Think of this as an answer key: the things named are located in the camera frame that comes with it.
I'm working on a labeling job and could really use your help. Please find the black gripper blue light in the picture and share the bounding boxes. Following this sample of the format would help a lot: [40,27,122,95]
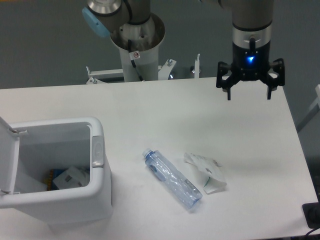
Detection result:
[216,42,285,101]

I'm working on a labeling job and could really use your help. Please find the white paper package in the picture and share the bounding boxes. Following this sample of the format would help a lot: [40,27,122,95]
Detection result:
[184,152,227,195]

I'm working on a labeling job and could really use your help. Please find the clear blue plastic bottle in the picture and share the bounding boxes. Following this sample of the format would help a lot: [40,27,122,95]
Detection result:
[142,148,203,209]

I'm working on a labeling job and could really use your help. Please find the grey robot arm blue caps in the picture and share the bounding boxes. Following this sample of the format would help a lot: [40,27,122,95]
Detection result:
[82,0,285,96]

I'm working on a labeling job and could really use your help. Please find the white plastic trash can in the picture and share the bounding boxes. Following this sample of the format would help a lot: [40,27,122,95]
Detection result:
[0,117,113,225]

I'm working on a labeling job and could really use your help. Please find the black device at table edge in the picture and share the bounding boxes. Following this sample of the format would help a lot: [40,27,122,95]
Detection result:
[302,202,320,229]

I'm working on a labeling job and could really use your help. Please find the white box in bin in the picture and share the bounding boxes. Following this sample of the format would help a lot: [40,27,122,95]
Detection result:
[53,166,90,190]

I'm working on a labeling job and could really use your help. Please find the blue yellow packet in bin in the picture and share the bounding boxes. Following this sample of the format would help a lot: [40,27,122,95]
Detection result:
[45,169,65,191]

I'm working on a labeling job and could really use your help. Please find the white frame at right edge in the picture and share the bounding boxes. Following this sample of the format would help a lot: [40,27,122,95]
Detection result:
[296,84,320,133]

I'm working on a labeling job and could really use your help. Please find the white metal base frame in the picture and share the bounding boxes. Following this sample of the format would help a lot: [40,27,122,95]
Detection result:
[85,53,201,85]

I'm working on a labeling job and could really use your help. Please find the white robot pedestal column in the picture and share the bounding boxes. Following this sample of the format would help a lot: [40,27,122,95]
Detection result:
[109,12,166,83]

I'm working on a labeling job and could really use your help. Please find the black cable on pedestal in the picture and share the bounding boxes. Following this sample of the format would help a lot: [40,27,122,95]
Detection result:
[127,39,145,82]

